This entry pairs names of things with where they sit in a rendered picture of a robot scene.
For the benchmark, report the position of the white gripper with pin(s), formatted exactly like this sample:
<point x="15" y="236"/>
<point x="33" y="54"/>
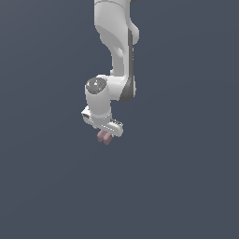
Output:
<point x="105" y="125"/>

